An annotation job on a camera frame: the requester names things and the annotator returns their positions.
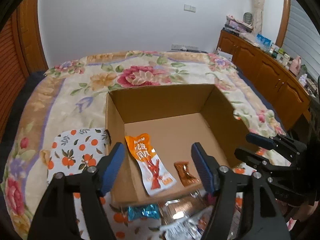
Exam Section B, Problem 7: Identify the beige curtain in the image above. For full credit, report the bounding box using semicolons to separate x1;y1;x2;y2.
251;0;265;35

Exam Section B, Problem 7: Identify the grey window blind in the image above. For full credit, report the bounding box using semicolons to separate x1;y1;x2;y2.
282;0;320;80

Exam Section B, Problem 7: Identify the pink bottle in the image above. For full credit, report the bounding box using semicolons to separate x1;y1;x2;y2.
289;56;302;75

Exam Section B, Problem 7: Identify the blue box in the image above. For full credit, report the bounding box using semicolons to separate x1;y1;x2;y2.
256;34;273;48

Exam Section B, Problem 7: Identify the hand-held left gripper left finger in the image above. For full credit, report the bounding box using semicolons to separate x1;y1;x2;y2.
27;142;125;240

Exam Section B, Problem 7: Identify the white router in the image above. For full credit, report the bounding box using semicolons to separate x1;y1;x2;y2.
214;47;233;61

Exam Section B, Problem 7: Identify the brown candy packet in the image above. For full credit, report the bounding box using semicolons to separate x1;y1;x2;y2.
174;161;200;187

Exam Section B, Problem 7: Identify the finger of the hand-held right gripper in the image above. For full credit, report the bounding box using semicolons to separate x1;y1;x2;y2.
246;132;307;156
234;147;298;184

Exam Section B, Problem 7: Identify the pile of snack packets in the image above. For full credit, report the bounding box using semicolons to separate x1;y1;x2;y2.
159;190;242;240

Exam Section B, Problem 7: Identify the wall outlet panel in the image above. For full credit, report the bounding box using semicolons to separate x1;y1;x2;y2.
171;44;199;50

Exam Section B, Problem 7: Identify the blue snack packet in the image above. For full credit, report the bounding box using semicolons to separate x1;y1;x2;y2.
127;204;160;222

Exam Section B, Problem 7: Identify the brown cardboard box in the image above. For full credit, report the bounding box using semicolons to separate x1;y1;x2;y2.
105;84;260;205

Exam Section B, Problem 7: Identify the stack of patterned boxes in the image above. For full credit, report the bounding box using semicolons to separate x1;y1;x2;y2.
225;15;253;33

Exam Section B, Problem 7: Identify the wooden louvered door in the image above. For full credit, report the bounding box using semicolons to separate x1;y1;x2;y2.
0;0;49;135

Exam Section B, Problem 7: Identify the wooden cabinet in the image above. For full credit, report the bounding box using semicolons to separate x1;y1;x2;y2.
216;29;312;130

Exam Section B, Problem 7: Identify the orange snack packet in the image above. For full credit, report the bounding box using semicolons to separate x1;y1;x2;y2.
125;134;177;197

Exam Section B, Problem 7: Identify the group of small bottles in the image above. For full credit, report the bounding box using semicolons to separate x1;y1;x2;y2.
269;44;293;67

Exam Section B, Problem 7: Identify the floral blanket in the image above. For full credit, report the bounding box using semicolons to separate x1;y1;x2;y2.
0;51;288;240

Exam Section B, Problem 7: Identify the orange fruit print cloth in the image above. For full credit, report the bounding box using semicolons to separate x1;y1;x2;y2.
46;127;250;240

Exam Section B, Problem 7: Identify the wooden window frame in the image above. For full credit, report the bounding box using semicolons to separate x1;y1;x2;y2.
276;0;292;47

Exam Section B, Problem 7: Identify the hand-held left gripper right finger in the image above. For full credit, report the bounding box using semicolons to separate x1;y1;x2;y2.
191;142;292;240

